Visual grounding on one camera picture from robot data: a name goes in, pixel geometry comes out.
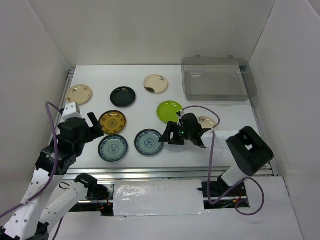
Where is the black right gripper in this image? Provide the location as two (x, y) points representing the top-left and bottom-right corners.
(159, 121), (193, 146)

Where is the blue floral plate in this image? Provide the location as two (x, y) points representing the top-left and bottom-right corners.
(97, 134), (129, 163)
(134, 129), (164, 157)

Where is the cream plate with green patch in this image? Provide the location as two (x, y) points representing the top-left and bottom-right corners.
(197, 115), (217, 129)

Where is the lime green plate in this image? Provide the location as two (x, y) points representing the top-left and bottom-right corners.
(156, 100), (183, 124)

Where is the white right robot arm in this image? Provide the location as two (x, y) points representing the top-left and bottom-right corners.
(159, 113), (274, 196)

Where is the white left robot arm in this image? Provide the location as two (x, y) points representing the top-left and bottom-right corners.
(0, 112), (104, 240)

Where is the clear plastic bin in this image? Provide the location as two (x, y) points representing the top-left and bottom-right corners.
(181, 56), (258, 102)

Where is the yellow patterned plate brown rim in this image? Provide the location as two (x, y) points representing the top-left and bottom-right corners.
(98, 110), (127, 135)

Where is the cream plate with brown motifs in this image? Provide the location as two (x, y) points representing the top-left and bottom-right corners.
(65, 84), (93, 105)

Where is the black glossy plate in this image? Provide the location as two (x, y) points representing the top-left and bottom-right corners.
(110, 86), (136, 108)

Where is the cream plate with black patch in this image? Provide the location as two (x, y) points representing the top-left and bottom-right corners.
(143, 74), (169, 94)

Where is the white foil-covered panel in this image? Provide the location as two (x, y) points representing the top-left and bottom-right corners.
(113, 180), (205, 217)

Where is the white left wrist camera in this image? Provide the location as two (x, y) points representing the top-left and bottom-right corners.
(62, 102), (82, 122)

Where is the aluminium front rail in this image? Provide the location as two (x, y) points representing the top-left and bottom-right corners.
(62, 166), (276, 181)

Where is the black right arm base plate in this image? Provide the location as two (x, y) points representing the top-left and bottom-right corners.
(196, 179), (247, 201)

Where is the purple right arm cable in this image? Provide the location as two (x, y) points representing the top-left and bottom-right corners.
(176, 104), (266, 216)

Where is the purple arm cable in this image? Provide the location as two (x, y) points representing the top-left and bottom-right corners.
(176, 104), (266, 216)
(0, 101), (68, 240)

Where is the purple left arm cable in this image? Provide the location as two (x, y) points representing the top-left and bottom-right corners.
(0, 101), (68, 240)

